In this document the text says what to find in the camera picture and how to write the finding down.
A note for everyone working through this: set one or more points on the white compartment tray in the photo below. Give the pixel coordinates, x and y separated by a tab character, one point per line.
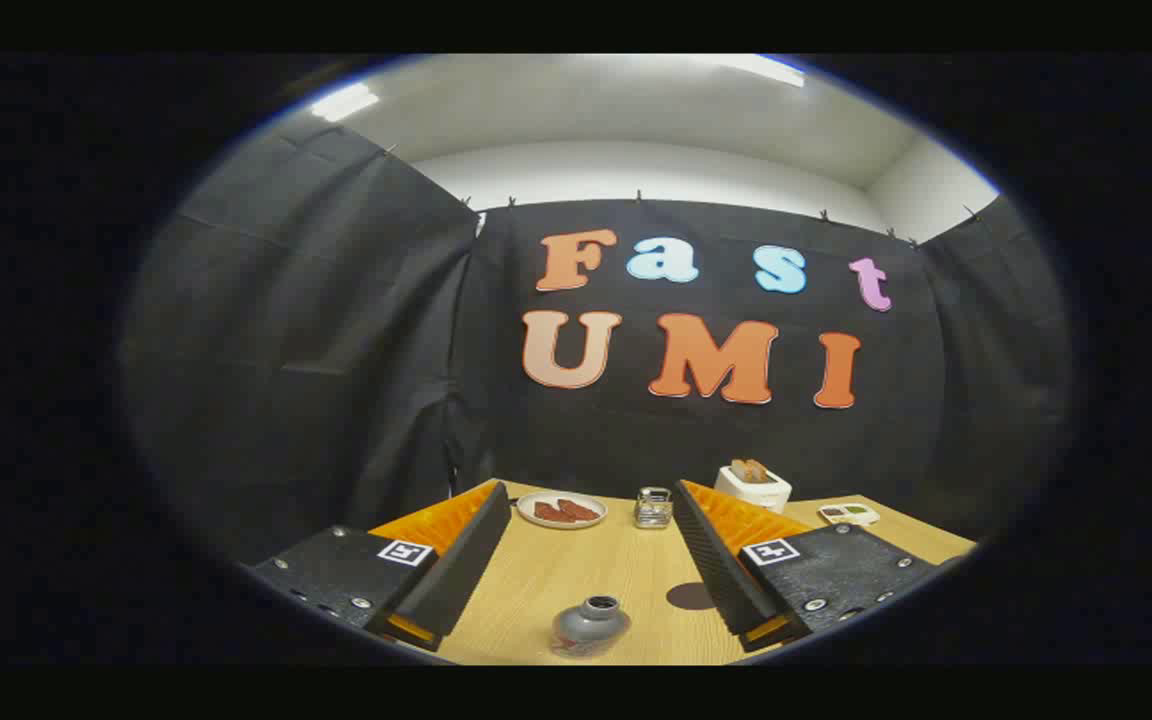
848	514

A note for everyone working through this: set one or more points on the white toaster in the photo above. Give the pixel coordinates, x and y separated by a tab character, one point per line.
761	493

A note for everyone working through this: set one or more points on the white plate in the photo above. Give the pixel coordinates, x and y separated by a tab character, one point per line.
528	510

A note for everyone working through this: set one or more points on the black backdrop cloth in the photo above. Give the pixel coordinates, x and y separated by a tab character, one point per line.
636	440

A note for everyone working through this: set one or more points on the reddish bread slice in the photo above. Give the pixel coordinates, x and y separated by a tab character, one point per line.
551	513
584	510

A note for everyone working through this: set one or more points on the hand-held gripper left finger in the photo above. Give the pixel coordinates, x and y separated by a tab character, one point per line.
461	570

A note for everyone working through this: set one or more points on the ceiling light panel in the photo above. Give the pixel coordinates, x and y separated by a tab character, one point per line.
344	102

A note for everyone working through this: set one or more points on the toast slices in toaster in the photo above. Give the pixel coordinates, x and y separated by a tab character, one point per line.
749	469

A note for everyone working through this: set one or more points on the silver juice bottle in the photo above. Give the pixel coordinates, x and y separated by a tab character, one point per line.
591	625

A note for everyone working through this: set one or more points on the wooden table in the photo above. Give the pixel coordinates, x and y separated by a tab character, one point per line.
576	565

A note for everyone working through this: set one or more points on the small glass jar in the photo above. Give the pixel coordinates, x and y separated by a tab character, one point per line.
653	508

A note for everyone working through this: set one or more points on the dark brown round coaster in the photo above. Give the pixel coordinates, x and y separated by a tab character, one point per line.
688	597

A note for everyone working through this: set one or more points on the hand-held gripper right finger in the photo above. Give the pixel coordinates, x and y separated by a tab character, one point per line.
716	570

